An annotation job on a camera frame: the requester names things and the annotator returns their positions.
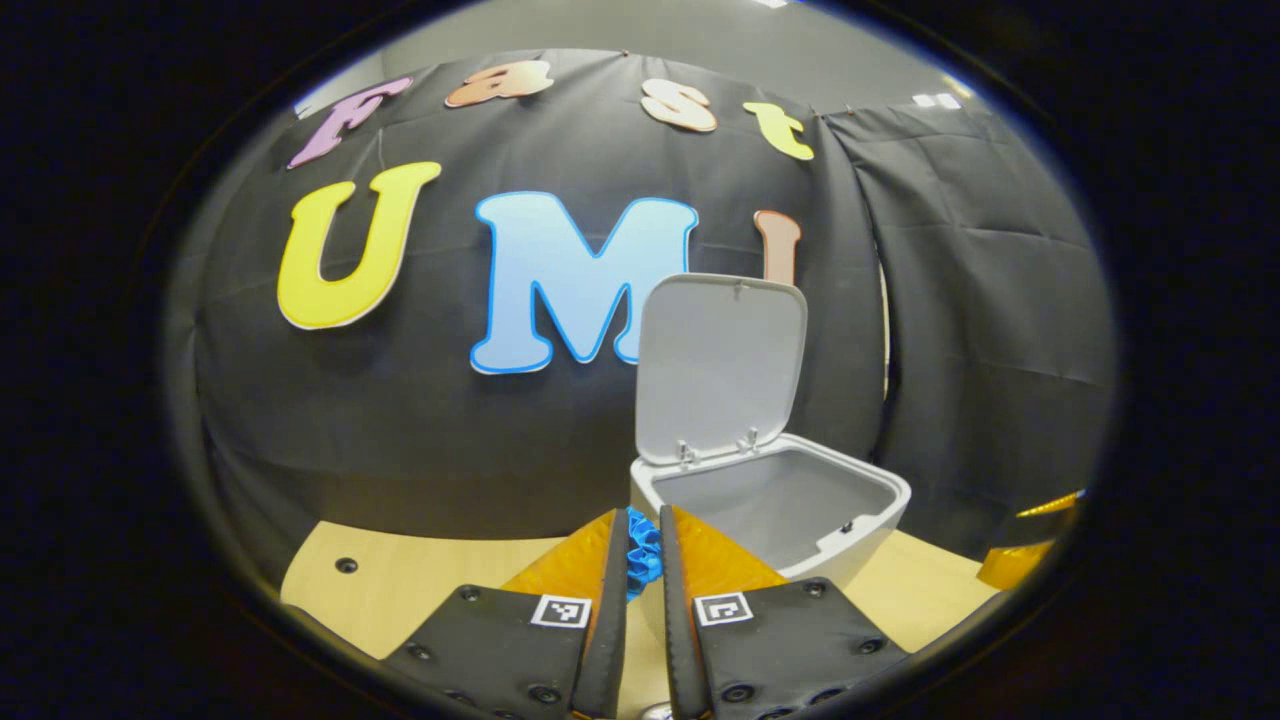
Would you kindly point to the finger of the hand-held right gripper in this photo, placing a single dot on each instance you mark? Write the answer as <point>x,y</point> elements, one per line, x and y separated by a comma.
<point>1025,555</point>

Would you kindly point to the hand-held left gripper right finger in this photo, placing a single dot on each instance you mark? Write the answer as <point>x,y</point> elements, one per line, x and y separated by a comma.
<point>680,640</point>

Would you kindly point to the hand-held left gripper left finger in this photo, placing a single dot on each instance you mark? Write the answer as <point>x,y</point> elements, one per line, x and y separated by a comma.
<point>610,640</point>

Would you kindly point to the blue paper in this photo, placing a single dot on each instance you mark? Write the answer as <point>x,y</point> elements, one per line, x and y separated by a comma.
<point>643,555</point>

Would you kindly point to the white desktop garbage bin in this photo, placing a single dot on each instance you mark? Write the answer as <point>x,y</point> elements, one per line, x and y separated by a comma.
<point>720,360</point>

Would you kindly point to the wooden desktop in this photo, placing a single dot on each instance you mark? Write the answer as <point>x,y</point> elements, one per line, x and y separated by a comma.
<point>420,590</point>

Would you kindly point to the black backdrop cloth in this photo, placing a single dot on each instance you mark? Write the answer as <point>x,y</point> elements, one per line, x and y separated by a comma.
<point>400,430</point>

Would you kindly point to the ceiling light panel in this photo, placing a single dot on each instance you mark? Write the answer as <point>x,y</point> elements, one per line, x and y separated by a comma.
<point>935,100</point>

